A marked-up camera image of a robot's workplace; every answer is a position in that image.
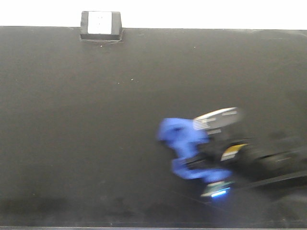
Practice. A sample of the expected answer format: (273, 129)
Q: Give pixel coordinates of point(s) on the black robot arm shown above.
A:
(290, 163)

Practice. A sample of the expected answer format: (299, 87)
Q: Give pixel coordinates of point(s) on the black box with white label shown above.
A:
(101, 26)

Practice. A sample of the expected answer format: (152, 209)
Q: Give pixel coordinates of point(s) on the blue microfiber cloth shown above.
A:
(179, 135)

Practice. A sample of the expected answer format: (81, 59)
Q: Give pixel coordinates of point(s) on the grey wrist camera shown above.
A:
(216, 121)

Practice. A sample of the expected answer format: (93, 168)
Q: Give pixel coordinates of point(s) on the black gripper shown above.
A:
(218, 160)

